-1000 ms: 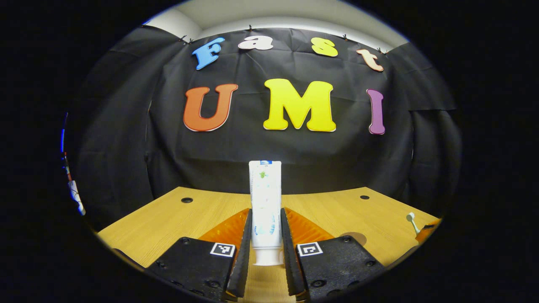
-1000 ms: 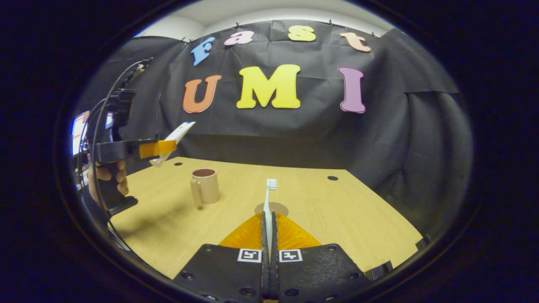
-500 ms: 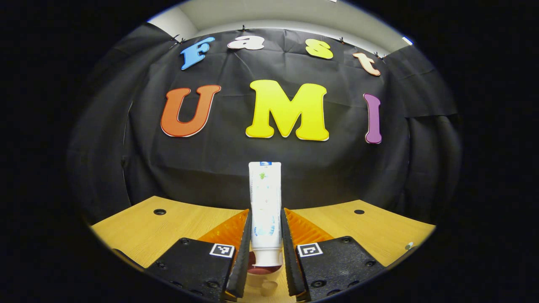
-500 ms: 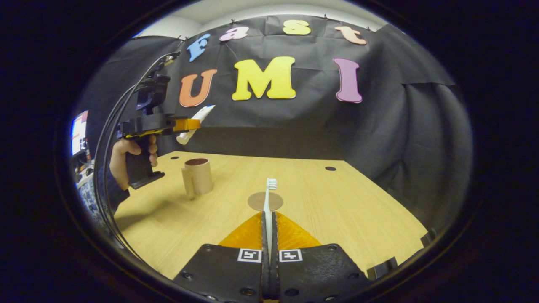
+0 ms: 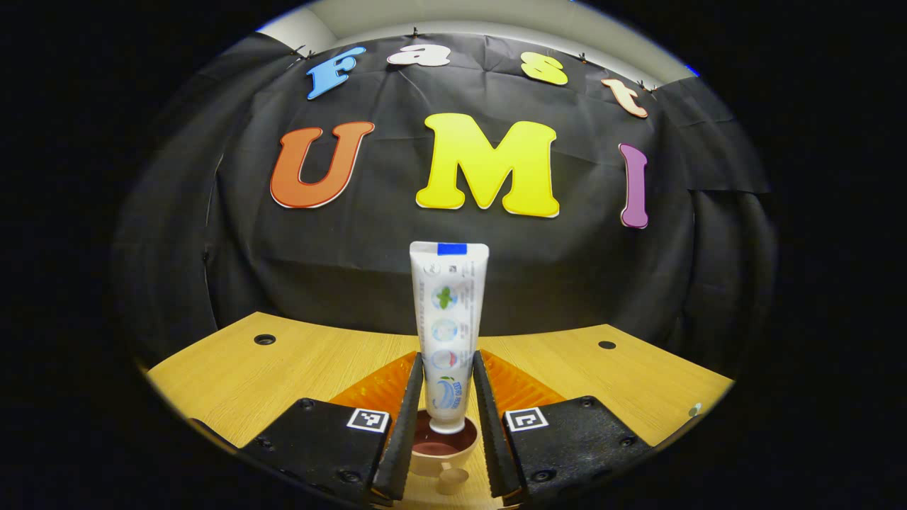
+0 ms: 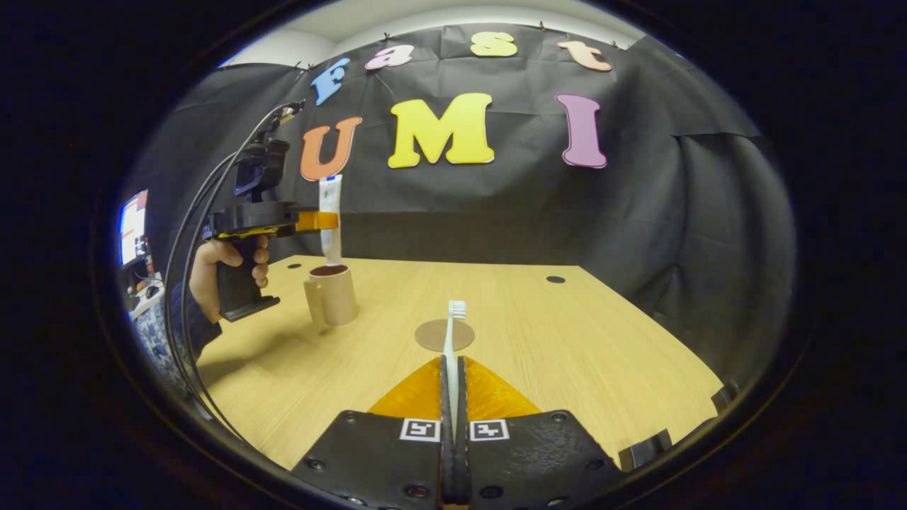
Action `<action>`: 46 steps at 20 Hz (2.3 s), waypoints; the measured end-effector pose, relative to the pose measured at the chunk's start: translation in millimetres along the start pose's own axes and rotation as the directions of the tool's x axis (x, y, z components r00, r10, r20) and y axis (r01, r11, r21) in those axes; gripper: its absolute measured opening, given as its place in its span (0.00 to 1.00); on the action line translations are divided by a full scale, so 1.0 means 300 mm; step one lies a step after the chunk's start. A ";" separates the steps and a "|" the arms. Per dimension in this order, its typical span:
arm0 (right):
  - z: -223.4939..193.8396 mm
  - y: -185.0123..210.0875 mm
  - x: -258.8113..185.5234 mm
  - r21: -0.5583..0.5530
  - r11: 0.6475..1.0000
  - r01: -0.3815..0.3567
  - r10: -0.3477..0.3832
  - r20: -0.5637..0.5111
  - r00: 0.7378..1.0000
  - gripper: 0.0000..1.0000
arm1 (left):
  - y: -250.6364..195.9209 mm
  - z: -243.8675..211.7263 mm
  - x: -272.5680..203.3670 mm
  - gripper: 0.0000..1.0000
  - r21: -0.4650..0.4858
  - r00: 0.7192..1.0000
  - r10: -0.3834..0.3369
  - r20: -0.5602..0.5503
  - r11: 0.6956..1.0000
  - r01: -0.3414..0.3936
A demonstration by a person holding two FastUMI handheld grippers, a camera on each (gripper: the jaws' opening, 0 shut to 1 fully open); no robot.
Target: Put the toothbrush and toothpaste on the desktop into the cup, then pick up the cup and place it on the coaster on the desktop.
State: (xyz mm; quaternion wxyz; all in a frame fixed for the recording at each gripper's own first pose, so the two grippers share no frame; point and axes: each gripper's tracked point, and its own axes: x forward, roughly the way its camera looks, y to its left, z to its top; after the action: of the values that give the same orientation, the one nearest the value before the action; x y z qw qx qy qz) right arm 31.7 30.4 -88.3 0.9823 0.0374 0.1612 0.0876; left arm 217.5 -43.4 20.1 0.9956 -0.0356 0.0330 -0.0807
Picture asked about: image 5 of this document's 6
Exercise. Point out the white toothpaste tube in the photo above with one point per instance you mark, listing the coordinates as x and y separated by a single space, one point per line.
448 312

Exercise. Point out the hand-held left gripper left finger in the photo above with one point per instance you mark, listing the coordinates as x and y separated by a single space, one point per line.
404 439

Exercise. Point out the black backdrop cloth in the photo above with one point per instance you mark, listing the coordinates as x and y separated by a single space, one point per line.
340 255

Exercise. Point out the wooden desktop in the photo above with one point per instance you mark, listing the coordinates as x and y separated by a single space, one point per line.
283 375

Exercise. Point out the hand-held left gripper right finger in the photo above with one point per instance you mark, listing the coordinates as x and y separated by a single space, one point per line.
492 439

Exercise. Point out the beige cup with brown inside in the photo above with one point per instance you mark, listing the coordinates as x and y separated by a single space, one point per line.
439 464

